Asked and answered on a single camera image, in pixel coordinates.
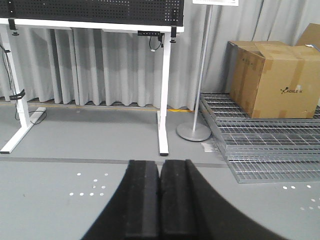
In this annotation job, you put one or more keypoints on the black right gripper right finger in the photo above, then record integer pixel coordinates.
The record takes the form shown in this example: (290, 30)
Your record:
(191, 209)

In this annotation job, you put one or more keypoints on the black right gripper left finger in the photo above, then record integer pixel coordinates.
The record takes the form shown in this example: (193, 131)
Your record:
(133, 211)

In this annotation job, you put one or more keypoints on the silver sign stand pole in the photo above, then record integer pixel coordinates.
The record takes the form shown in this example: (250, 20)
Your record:
(197, 132)

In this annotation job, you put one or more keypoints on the galvanized steel floor grating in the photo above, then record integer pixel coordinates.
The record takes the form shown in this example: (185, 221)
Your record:
(263, 150)

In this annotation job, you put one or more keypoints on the white power strip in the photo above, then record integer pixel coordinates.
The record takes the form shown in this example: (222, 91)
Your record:
(36, 114)

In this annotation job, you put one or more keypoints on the large brown cardboard box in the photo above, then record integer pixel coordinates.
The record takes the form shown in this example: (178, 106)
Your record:
(272, 80)

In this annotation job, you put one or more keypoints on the grey curtain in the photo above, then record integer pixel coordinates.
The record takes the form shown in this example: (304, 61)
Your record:
(90, 65)

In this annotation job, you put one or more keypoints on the black desk control box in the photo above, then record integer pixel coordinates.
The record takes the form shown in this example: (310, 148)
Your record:
(149, 33)

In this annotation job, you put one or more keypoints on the black perforated pegboard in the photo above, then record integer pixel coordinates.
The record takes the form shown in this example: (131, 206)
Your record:
(130, 12)

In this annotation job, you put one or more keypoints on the white sign board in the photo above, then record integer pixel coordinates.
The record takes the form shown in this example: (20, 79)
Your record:
(233, 3)

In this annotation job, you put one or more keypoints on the brown cardboard piece behind box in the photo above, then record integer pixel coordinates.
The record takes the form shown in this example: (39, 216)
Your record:
(310, 37)

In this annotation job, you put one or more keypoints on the white standing desk frame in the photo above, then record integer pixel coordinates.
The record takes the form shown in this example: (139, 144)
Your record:
(12, 24)

